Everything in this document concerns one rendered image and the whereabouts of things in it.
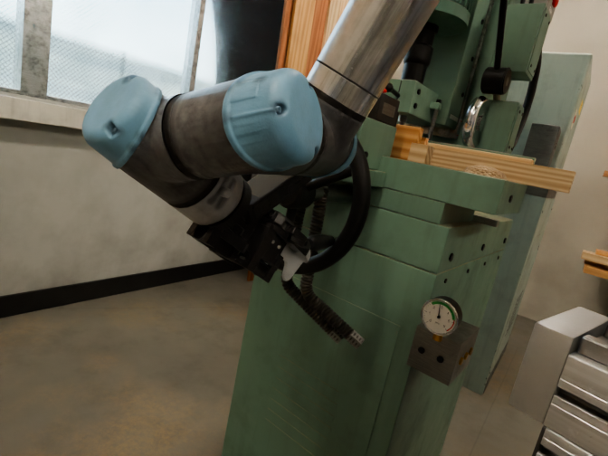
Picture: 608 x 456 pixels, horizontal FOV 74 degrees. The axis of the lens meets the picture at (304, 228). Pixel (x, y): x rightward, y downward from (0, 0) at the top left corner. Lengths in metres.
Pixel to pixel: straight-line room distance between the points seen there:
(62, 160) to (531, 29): 1.65
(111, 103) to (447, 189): 0.56
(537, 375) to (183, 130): 0.39
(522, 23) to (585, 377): 0.87
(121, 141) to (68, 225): 1.62
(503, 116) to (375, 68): 0.69
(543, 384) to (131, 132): 0.43
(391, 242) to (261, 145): 0.54
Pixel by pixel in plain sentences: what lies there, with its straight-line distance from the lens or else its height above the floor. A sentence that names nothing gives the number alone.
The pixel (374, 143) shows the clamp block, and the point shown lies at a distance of 0.78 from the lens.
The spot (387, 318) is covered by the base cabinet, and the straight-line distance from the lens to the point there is 0.83.
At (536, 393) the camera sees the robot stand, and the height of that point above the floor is 0.71.
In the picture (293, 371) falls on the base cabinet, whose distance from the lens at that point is 1.00.
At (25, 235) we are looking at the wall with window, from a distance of 1.92.
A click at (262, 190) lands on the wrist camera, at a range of 0.48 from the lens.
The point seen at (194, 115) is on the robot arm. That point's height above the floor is 0.90.
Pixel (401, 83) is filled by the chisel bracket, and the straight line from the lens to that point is 0.95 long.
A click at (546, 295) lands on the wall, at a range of 3.33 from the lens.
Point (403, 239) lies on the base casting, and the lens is 0.79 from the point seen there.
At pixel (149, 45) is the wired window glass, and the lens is 2.14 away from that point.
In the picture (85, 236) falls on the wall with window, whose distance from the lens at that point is 2.02.
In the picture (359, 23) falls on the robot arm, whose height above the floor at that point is 1.01.
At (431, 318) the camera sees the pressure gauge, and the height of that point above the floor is 0.65.
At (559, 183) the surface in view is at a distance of 0.88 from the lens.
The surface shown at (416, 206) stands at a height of 0.82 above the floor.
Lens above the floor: 0.89
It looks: 12 degrees down
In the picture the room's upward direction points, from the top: 12 degrees clockwise
